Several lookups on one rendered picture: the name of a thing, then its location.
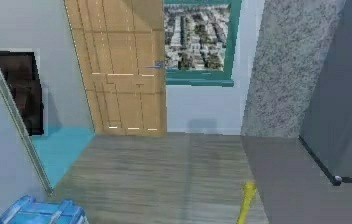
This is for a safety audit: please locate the teal framed window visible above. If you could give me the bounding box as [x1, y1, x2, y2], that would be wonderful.
[163, 0, 243, 88]

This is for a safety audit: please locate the grey door handle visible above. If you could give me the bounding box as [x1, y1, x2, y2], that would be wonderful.
[144, 60, 165, 70]

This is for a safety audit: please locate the grey fridge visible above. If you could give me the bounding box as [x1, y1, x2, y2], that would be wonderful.
[298, 0, 352, 187]

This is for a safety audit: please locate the yellow stick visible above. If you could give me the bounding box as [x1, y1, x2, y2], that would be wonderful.
[236, 180, 257, 224]

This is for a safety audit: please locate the light wooden room door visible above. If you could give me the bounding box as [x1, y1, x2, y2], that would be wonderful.
[63, 0, 168, 137]

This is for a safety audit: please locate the blue plastic crate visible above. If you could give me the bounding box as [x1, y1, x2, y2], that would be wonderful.
[0, 194, 89, 224]

